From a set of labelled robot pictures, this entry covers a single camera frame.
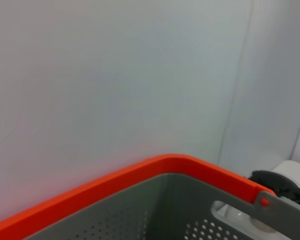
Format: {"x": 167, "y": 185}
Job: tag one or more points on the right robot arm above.
{"x": 270, "y": 178}

